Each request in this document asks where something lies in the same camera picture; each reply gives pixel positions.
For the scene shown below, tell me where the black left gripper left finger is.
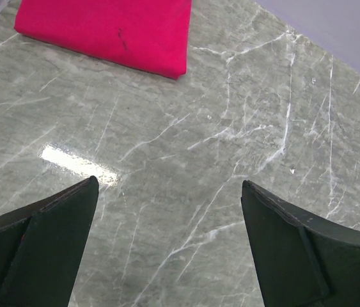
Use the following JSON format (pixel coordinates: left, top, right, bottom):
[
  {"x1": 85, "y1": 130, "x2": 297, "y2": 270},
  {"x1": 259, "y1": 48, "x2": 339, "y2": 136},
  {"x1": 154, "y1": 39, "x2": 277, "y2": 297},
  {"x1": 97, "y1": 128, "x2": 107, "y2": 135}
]
[{"x1": 0, "y1": 176, "x2": 99, "y2": 306}]

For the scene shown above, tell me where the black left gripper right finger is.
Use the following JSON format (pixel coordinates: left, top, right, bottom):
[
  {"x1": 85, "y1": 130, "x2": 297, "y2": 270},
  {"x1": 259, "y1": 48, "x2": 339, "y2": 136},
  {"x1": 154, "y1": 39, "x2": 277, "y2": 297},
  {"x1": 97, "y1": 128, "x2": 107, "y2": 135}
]
[{"x1": 241, "y1": 180, "x2": 360, "y2": 306}]

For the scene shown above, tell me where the folded pink t shirt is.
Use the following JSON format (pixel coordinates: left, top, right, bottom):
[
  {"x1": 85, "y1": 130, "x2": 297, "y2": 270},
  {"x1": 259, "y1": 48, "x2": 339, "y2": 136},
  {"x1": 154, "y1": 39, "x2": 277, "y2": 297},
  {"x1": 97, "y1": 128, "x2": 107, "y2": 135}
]
[{"x1": 14, "y1": 0, "x2": 192, "y2": 80}]

